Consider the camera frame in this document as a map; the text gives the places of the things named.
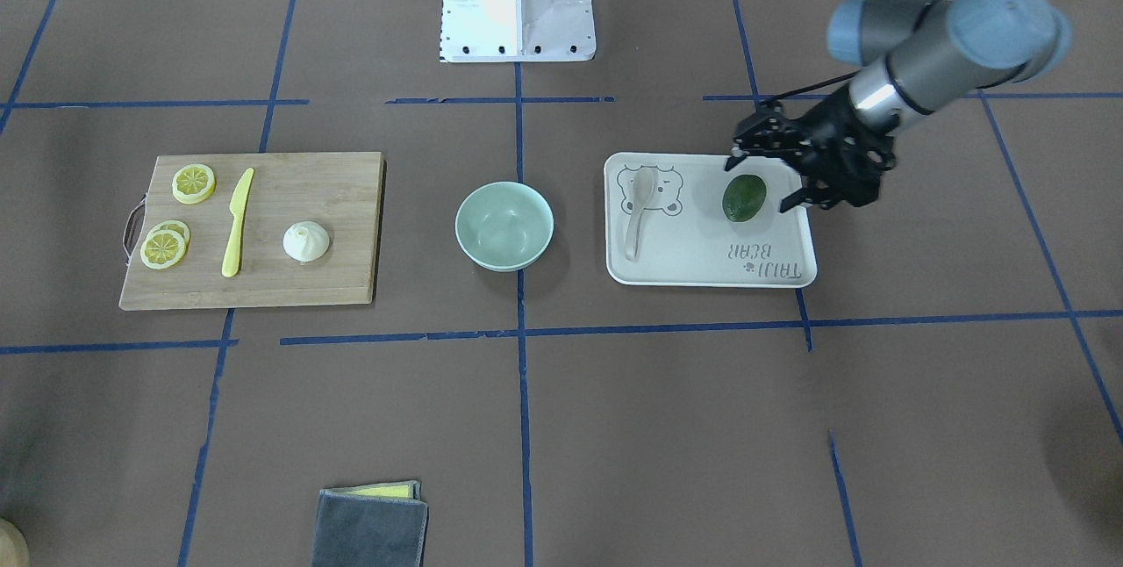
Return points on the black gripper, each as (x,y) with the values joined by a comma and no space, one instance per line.
(826,130)

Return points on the beige ceramic spoon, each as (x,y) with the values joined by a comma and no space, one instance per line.
(643,187)

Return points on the white steamed bun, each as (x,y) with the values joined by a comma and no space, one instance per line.
(306,241)

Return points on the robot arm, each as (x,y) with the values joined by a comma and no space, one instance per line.
(912,58)

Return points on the light green bowl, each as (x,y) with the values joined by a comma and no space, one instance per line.
(504,226)

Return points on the green avocado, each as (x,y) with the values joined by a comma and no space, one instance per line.
(744,197)

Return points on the cream bear tray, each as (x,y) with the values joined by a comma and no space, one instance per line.
(685,238)

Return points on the bamboo cutting board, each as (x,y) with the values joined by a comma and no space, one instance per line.
(342,191)

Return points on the yellow sponge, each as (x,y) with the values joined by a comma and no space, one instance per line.
(409,489)

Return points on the yellow plastic knife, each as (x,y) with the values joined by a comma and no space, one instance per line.
(231,260)

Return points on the grey folded cloth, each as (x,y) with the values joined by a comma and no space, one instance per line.
(351,529)

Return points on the lemon slice single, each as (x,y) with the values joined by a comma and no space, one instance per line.
(193,183)

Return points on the lemon slice bottom stacked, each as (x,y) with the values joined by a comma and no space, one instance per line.
(173,225)

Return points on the lemon slice stacked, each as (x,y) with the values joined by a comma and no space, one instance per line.
(163,249)
(173,225)

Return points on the lemon slice top stacked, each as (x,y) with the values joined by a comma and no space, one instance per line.
(163,249)

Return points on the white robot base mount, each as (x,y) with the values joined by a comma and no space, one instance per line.
(517,31)

